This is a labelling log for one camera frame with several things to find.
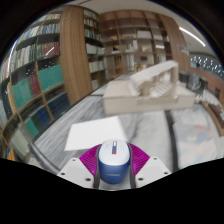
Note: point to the wooden shelf unit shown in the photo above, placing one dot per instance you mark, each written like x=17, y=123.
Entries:
x=133, y=40

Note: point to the white paper sheet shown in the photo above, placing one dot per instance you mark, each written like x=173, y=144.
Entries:
x=95, y=132

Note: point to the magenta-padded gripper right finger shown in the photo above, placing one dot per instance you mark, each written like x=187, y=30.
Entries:
x=139, y=159

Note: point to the white and blue computer mouse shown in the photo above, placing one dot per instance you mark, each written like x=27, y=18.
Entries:
x=113, y=160

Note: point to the cream architectural model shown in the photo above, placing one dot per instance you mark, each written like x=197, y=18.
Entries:
x=133, y=95

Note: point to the dark narrow bookshelf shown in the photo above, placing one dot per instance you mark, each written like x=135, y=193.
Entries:
x=93, y=43

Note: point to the bookshelf filled with books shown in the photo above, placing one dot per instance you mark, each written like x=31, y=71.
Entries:
x=36, y=76

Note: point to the white wall sign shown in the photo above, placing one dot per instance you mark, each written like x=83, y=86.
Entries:
x=183, y=49

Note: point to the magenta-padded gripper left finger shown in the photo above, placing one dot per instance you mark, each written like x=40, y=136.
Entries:
x=89, y=159

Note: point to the long ceiling light strip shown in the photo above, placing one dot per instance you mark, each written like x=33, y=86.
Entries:
x=192, y=36

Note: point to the floral print mouse pad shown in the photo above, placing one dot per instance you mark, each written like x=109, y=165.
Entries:
x=196, y=143

